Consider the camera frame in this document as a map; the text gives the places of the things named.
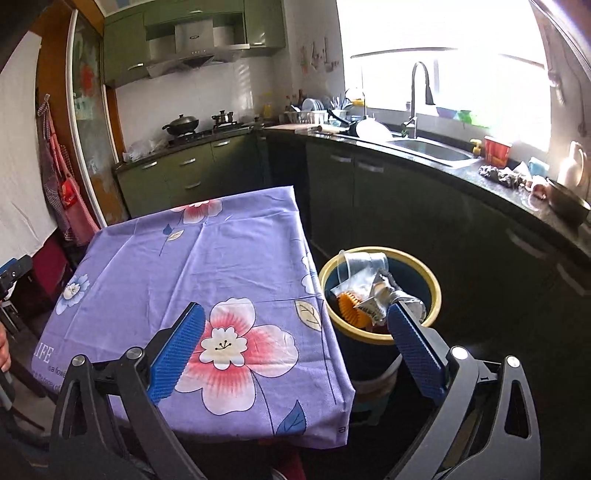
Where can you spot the dark crumpled rag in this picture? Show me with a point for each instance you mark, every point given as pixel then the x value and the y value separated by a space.
pixel 501 176

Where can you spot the red cup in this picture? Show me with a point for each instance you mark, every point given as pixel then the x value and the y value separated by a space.
pixel 497 152

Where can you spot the hanging wall utensils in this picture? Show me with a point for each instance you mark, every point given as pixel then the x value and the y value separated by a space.
pixel 318 55

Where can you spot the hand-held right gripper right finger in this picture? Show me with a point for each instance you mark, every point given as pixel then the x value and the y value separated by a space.
pixel 415 350

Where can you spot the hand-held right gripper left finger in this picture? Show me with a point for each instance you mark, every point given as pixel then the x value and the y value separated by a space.
pixel 178 350

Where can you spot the black pan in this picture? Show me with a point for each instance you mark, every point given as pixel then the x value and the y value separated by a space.
pixel 344 122

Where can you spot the white hanging cloth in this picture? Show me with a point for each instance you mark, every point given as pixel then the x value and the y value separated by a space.
pixel 23 161

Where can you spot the green cabinets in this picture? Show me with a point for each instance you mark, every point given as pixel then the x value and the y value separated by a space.
pixel 184 175
pixel 124 46

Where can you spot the small yellow dispenser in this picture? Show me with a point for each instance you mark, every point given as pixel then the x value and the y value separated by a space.
pixel 476 147

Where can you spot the steel sink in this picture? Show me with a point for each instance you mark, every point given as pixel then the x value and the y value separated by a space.
pixel 429 150

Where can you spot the light blue cup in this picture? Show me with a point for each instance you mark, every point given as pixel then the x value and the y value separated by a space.
pixel 539 167

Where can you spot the green upper cabinets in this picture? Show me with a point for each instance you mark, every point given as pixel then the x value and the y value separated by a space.
pixel 124 46

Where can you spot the white dish rack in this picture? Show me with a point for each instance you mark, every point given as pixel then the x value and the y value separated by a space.
pixel 307 115

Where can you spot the black wok with lid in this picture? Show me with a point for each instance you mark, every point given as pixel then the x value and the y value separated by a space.
pixel 181 123

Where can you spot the clear plastic bag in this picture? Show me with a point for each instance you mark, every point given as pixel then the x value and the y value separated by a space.
pixel 143 150

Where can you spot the steel range hood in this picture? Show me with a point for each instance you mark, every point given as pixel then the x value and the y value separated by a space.
pixel 194 46

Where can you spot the yellow bottle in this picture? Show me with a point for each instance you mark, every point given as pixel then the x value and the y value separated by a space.
pixel 268 108

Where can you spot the dark condiment bottles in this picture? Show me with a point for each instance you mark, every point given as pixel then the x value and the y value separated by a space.
pixel 301 101

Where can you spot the black gas stove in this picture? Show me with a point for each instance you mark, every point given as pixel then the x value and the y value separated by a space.
pixel 207 134

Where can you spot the orange foam net sleeve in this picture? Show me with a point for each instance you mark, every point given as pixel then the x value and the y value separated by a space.
pixel 353 309

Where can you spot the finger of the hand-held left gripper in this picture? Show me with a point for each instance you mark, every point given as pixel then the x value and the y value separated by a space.
pixel 16 274

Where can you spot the steel kitchen faucet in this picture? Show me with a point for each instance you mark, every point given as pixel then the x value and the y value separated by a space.
pixel 411 124

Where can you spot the bright window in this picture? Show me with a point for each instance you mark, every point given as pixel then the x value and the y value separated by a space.
pixel 461 46

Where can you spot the dark lower cabinets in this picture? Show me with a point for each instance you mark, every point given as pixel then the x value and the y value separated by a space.
pixel 415 207

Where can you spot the green bowl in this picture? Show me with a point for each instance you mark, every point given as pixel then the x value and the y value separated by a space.
pixel 465 116

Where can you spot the purple floral tablecloth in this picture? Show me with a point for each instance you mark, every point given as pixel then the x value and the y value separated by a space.
pixel 207 258

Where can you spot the small steel pot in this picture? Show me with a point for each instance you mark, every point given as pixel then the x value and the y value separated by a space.
pixel 224 118

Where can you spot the white jug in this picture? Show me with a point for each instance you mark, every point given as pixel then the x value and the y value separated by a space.
pixel 572 168

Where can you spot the purple bowl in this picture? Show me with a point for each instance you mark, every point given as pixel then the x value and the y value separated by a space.
pixel 446 112

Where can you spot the glass sliding door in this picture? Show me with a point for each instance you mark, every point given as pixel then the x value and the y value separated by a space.
pixel 92 138

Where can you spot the metal bowl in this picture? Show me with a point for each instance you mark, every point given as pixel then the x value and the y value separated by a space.
pixel 568 201

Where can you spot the person's left hand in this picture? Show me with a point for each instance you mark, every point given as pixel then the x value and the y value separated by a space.
pixel 4 350

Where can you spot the white plate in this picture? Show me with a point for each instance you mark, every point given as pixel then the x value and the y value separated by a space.
pixel 374 129

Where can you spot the green lower cabinets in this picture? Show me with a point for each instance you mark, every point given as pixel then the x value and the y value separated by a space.
pixel 184 175

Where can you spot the blue bin with yellow rim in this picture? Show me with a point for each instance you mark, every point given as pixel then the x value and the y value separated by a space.
pixel 364 350

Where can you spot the silver wrapper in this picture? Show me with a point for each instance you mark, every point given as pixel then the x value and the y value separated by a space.
pixel 383 295

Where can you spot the clear plastic cup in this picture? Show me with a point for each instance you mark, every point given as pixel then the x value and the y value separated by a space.
pixel 364 267

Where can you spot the red checked aprons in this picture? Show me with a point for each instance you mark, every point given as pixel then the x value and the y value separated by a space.
pixel 64 194

